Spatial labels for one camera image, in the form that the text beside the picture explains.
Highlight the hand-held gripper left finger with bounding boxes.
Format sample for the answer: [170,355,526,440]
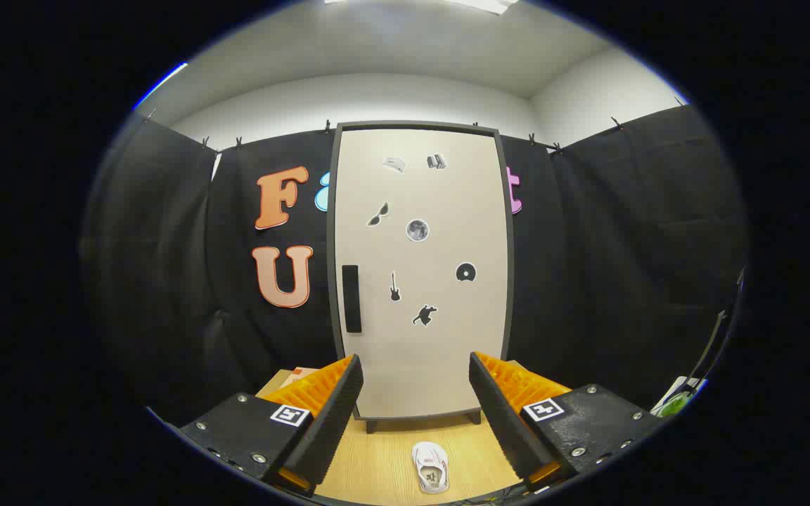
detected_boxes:
[180,355,364,494]

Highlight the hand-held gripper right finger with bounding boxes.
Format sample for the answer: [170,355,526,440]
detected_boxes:
[469,351,662,493]

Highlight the white shoe with red logo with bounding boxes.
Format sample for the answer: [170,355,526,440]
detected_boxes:
[411,441,450,495]

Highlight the beige shoe cabinet door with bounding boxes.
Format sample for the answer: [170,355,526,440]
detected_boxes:
[335,128,511,420]

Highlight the black door handle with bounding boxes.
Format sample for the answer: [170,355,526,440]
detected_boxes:
[342,265,363,334]

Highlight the dark grey shoe cabinet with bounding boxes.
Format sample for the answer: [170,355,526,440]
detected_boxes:
[326,121,516,434]

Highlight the stack of books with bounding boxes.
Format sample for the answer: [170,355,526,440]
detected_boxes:
[280,367,321,389]

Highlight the white paper sheet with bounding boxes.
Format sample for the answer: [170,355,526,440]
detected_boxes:
[651,376,708,420]

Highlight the black backdrop cloth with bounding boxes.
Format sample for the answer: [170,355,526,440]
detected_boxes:
[82,104,749,429]

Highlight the black metal stand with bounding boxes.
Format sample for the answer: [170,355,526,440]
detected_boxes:
[686,271,743,394]

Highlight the ceiling light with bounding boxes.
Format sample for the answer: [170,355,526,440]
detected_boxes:
[324,0,518,15]

